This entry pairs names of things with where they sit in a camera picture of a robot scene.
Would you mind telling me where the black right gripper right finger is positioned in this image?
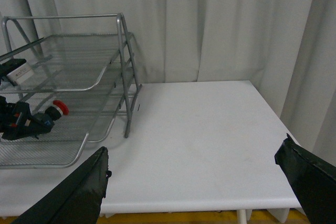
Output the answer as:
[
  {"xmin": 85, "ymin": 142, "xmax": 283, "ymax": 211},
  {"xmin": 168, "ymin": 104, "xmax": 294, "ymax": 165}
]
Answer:
[{"xmin": 275, "ymin": 135, "xmax": 335, "ymax": 223}]

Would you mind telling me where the silver mesh three-tier rack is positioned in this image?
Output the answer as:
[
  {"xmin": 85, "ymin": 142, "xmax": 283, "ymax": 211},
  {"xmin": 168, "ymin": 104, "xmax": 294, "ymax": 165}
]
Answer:
[{"xmin": 1, "ymin": 13, "xmax": 142, "ymax": 169}]

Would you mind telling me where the grey curtain backdrop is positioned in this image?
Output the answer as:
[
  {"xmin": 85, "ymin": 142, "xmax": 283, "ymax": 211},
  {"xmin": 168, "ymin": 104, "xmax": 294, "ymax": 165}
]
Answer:
[{"xmin": 1, "ymin": 0, "xmax": 335, "ymax": 158}]

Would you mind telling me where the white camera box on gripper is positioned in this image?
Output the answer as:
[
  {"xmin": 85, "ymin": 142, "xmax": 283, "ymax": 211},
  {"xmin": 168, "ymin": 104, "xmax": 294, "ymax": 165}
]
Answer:
[{"xmin": 6, "ymin": 63, "xmax": 34, "ymax": 86}]

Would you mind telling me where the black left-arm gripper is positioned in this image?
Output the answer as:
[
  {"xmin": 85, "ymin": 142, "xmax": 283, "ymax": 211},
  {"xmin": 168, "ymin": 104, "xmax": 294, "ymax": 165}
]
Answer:
[{"xmin": 1, "ymin": 96, "xmax": 33, "ymax": 140}]

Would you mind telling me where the red emergency stop button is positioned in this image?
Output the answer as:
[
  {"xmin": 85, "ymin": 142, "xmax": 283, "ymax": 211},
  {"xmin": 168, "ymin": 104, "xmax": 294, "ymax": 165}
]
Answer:
[{"xmin": 34, "ymin": 100, "xmax": 69, "ymax": 134}]

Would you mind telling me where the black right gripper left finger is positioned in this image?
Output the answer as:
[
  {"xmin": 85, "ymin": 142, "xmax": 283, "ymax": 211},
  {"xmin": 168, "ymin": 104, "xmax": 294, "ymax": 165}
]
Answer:
[{"xmin": 13, "ymin": 146, "xmax": 111, "ymax": 223}]

